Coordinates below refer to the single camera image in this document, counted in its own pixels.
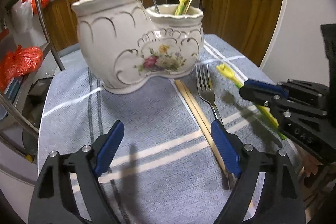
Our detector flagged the yellow plastic scoop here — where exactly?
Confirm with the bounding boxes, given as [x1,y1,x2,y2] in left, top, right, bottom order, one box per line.
[217,63,286,140]
[174,0,188,16]

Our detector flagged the wooden chopstick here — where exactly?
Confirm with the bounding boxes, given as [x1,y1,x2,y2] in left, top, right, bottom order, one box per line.
[174,80,229,178]
[174,80,211,135]

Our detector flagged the silver fork on cloth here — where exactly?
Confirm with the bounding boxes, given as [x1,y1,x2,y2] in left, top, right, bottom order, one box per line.
[195,63,237,189]

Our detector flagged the grey striped table cloth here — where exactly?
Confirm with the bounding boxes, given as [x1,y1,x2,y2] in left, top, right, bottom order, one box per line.
[37,33,297,224]

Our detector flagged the yellow plastic scoop in holder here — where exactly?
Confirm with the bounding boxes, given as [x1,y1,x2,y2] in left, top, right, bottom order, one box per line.
[174,0,188,16]

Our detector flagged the white ceramic double utensil holder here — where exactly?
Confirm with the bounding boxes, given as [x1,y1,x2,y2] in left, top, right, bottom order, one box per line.
[72,0,204,94]

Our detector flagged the red plastic bag lower shelf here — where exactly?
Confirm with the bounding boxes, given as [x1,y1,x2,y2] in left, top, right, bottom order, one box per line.
[1,45,44,92]

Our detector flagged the stainless steel shelf rack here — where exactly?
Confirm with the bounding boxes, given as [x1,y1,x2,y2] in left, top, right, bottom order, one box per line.
[1,0,64,140]

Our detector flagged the white plastic bag hanging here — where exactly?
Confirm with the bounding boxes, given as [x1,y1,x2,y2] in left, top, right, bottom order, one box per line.
[10,0,34,34]

